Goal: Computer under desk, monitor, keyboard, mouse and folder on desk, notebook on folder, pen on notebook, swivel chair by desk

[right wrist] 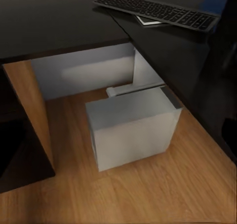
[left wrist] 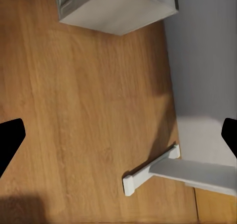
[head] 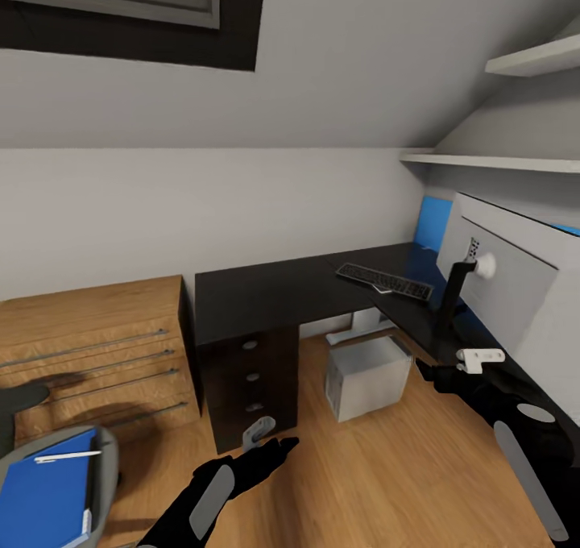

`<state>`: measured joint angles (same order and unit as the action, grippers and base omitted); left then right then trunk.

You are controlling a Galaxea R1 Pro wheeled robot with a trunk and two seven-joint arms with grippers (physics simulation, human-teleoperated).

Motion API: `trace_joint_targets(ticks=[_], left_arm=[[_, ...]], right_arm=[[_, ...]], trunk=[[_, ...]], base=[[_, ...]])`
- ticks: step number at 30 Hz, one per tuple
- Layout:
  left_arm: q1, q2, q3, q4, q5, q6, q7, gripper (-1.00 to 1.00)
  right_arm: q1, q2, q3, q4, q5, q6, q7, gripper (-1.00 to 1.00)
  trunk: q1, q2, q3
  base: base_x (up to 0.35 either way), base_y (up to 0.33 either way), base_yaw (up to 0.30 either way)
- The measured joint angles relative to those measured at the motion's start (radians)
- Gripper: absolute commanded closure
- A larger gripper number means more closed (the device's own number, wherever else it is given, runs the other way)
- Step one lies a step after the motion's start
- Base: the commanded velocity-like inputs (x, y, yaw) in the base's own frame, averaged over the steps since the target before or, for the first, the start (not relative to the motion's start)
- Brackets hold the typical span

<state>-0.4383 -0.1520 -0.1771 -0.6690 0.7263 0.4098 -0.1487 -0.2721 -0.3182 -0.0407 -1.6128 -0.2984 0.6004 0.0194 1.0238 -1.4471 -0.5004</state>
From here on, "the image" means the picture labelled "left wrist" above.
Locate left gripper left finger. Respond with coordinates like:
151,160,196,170
0,118,26,178

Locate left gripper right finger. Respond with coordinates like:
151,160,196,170
221,118,237,158

